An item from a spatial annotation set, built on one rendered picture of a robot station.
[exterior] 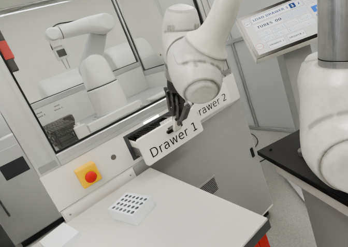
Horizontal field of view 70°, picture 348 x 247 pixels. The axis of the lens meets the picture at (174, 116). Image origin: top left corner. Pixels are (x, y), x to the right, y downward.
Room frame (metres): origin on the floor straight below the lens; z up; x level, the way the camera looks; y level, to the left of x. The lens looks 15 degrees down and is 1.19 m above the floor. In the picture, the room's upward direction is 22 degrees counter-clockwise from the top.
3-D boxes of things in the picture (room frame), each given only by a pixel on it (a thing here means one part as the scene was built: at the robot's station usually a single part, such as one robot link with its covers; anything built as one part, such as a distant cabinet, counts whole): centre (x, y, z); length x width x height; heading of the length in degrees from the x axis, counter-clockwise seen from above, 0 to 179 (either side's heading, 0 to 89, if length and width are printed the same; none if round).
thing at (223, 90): (1.19, -0.18, 0.87); 0.29 x 0.02 x 0.11; 120
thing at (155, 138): (0.93, 0.03, 0.87); 0.29 x 0.02 x 0.11; 120
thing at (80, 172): (0.85, 0.37, 0.88); 0.07 x 0.05 x 0.07; 120
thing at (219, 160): (1.47, 0.29, 0.40); 1.03 x 0.95 x 0.80; 120
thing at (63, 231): (0.69, 0.48, 0.77); 0.13 x 0.09 x 0.02; 43
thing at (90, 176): (0.82, 0.35, 0.88); 0.04 x 0.03 x 0.04; 120
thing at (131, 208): (0.69, 0.23, 0.78); 0.12 x 0.08 x 0.04; 46
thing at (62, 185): (1.47, 0.30, 0.87); 1.02 x 0.95 x 0.14; 120
